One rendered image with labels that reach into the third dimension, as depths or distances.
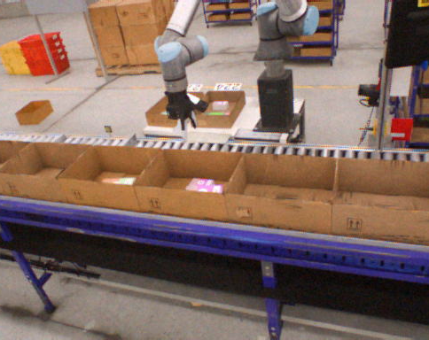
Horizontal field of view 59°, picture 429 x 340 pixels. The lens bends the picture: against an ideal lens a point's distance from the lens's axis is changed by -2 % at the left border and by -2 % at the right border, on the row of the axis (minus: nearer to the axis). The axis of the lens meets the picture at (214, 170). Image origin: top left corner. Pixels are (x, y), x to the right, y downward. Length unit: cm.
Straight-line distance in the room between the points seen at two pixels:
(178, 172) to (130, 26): 451
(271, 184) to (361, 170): 38
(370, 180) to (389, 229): 30
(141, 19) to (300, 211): 499
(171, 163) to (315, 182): 66
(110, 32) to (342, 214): 544
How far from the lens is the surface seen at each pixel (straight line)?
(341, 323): 200
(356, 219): 141
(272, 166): 168
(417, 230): 145
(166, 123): 267
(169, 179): 188
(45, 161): 232
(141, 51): 623
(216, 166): 176
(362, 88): 213
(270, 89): 234
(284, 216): 145
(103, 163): 207
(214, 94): 289
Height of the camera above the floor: 192
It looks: 33 degrees down
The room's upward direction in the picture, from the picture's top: 10 degrees counter-clockwise
